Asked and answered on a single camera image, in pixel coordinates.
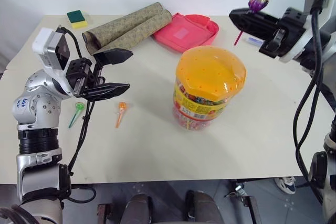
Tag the orange perforated jar lid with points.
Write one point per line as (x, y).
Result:
(210, 72)

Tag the green and yellow sponge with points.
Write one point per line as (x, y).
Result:
(77, 19)

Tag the orange lollipop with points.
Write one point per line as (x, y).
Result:
(121, 106)

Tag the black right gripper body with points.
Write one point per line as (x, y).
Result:
(288, 32)

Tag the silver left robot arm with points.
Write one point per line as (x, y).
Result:
(39, 108)

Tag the pink plastic tray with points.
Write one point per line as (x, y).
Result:
(183, 33)

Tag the clear plastic lollipop jar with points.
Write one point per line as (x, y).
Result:
(197, 111)

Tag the rusty metal frame bar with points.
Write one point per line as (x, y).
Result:
(103, 213)
(253, 208)

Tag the dark rounded shape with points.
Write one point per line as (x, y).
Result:
(137, 209)
(202, 208)

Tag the green lollipop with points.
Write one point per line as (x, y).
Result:
(79, 107)

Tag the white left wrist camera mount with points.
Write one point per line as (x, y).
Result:
(48, 48)

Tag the white sneaker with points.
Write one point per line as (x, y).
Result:
(286, 184)

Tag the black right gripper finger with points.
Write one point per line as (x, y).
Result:
(254, 31)
(257, 18)

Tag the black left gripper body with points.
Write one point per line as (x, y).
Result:
(81, 73)

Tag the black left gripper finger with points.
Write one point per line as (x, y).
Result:
(110, 90)
(115, 56)

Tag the small white and purple packet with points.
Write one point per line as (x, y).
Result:
(253, 40)

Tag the speckled olive rolled mat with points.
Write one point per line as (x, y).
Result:
(139, 31)
(120, 23)

